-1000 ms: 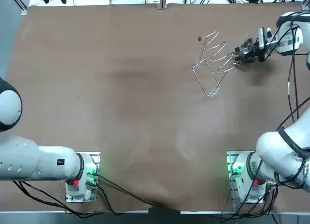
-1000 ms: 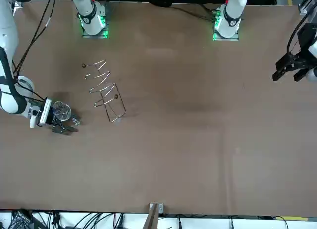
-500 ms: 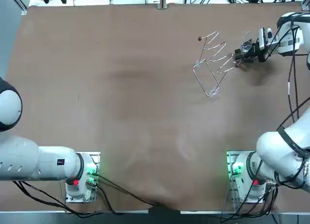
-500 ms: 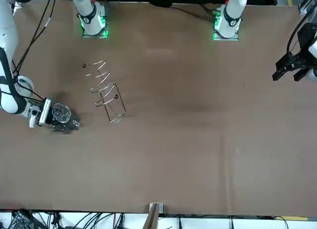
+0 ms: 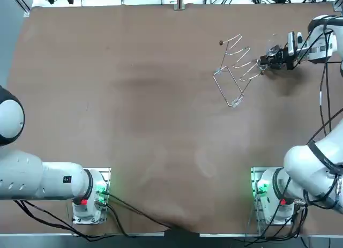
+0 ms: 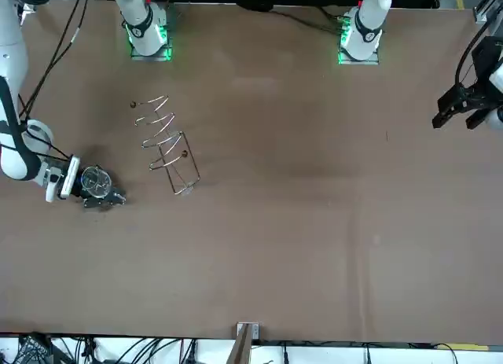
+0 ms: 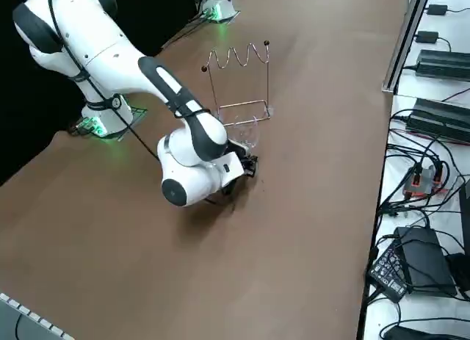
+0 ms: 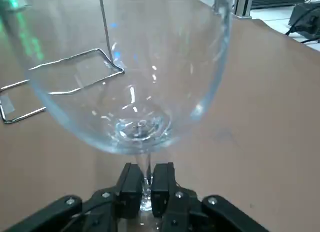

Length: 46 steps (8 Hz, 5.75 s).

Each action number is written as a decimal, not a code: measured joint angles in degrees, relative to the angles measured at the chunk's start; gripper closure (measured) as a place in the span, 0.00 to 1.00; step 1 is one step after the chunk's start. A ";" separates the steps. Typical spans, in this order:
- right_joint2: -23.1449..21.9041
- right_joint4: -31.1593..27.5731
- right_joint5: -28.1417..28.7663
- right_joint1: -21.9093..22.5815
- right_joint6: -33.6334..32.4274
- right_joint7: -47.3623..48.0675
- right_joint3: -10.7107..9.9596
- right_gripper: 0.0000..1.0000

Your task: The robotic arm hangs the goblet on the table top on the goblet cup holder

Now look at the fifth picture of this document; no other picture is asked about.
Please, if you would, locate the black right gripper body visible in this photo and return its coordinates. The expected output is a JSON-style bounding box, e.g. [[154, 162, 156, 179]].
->
[[278, 47, 298, 71]]

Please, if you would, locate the clear glass goblet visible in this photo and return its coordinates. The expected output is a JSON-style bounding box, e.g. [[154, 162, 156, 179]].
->
[[264, 32, 282, 58]]

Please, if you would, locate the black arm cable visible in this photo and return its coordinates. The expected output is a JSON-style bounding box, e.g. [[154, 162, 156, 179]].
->
[[293, 16, 343, 152]]

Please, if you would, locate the chrome wire goblet holder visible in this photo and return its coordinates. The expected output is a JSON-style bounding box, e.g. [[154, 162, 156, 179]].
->
[[213, 35, 265, 108]]

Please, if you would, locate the black base cable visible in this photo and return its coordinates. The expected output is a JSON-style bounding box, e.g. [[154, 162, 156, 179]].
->
[[243, 197, 309, 242], [13, 193, 172, 242]]

